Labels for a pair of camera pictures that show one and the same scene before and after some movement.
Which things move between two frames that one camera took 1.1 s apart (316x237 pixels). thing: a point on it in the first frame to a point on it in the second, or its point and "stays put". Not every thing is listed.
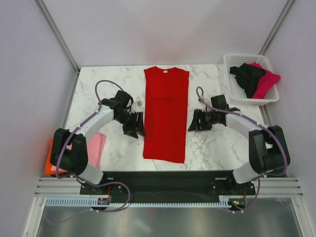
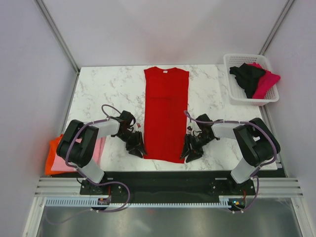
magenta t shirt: [266, 81] stays put
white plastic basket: [236, 94] stays put
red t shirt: [166, 96] stays put
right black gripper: [195, 125] to [196, 152]
